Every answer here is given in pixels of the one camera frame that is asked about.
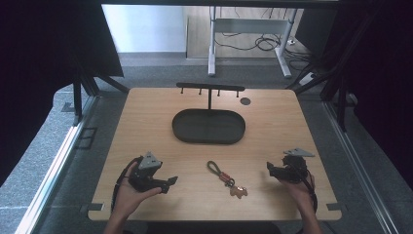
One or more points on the white desk frame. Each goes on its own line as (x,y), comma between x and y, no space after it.
(250,25)

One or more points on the black key rack with tray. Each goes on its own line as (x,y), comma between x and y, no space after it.
(209,126)

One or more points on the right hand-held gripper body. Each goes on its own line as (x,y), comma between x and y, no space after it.
(293,167)

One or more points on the black round table grommet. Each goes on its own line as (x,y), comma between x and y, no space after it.
(245,101)

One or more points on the black metal stand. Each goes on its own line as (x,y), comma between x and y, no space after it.
(78,100)
(341,107)

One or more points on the person's left hand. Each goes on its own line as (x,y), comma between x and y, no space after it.
(130,200)

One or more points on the person's right hand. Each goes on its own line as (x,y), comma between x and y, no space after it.
(300,195)

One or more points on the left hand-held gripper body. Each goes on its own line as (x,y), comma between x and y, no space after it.
(147,169)

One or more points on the aluminium rail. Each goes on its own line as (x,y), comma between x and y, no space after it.
(360,169)
(55,172)

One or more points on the white power strip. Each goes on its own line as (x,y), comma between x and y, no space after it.
(307,79)

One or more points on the dark panel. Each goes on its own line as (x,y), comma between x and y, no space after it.
(313,31)

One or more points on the person's dark clothing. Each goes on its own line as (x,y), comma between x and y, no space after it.
(211,228)

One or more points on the black curtain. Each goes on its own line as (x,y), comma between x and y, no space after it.
(39,65)
(383,81)

